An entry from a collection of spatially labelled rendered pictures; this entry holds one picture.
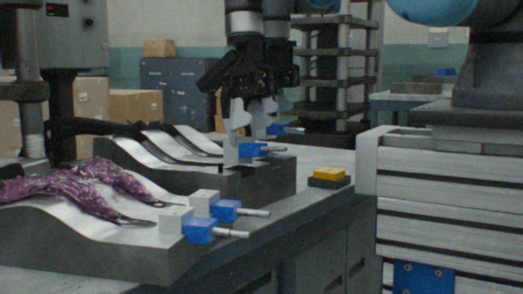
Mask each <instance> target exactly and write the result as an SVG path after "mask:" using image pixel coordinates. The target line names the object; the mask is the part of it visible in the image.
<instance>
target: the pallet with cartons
mask: <svg viewBox="0 0 523 294"><path fill-rule="evenodd" d="M127 119H128V120H129V121H130V122H131V123H135V122H136V121H141V120H142V121H143V122H144V123H147V124H149V122H154V121H158V120H162V121H164V116H163V92H162V91H151V90H110V121H111V122H116V123H125V124H127Z"/></svg>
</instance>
